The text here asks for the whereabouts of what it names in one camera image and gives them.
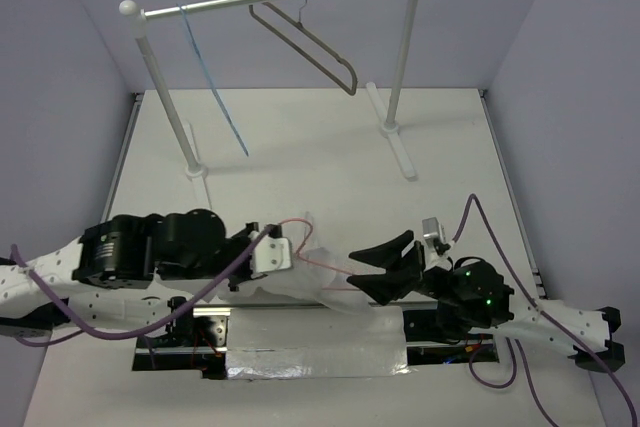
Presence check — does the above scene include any grey plastic hanger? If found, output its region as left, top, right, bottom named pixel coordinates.
left=248, top=0, right=358, bottom=97

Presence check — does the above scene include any white t shirt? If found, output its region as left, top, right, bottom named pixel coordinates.
left=203, top=212, right=373, bottom=316

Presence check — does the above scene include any white clothes rack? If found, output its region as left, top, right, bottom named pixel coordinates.
left=118, top=0, right=430, bottom=198

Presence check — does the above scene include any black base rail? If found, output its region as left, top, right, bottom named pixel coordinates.
left=131, top=304, right=499, bottom=381

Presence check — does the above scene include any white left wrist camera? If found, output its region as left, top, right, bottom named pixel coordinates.
left=250, top=236, right=293, bottom=276

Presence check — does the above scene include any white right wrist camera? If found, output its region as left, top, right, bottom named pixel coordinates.
left=422, top=217, right=450, bottom=257

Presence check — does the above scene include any silver foil sheet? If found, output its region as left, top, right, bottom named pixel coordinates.
left=225, top=306, right=409, bottom=380

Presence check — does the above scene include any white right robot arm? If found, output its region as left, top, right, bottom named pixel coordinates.
left=347, top=230, right=626, bottom=372

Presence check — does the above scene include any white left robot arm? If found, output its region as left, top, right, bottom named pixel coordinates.
left=1, top=209, right=293, bottom=346

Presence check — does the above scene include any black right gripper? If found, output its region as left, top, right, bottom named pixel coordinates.
left=343, top=228, right=461, bottom=305

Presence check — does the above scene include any pink wire hanger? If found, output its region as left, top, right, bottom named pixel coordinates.
left=267, top=213, right=365, bottom=299

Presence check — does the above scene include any blue wire hanger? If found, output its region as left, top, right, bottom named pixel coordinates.
left=176, top=5, right=249, bottom=157

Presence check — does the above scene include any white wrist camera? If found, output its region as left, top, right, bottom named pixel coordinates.
left=422, top=217, right=450, bottom=257
left=250, top=236, right=293, bottom=276

